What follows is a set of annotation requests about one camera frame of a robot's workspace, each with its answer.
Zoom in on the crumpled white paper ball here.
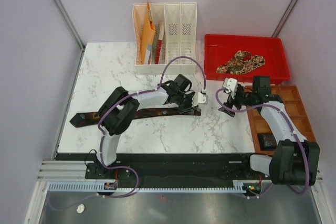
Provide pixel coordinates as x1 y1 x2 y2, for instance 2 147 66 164
76 204 85 214

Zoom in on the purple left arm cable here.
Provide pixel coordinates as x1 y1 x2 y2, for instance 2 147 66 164
97 56 206 168

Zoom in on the grey folder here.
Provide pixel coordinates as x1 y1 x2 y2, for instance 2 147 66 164
144 44 152 65

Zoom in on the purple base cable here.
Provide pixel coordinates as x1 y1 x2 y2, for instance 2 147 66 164
47 165 140 212

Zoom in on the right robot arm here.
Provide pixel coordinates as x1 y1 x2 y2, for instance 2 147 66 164
219 76 320 187

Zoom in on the red plastic bin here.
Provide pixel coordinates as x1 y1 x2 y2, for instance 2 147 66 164
204 34 290 84

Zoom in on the red white booklet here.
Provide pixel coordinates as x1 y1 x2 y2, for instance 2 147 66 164
154 22 165 64

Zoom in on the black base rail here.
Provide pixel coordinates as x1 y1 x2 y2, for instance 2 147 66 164
84 151 274 189

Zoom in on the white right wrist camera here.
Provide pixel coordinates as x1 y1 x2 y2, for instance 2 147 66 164
223 78 238 94

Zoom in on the white cable duct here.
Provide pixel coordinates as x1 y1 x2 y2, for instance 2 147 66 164
48 181 255 194

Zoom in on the dark red patterned tie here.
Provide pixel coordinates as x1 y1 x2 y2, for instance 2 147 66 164
69 108 201 128

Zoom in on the floral cream patterned tie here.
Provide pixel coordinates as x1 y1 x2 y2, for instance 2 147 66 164
216 50 265 75

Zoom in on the orange envelope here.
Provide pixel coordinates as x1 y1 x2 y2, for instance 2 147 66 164
141 1 155 65

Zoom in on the dark rolled tie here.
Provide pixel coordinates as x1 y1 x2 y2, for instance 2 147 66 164
257 133 277 151

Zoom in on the white file organizer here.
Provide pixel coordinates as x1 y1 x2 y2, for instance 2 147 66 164
132 2 197 75

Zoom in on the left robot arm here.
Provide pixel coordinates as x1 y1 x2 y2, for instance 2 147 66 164
97 74 200 178

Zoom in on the brown compartment tray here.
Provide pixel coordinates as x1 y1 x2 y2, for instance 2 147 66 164
247 85 316 155

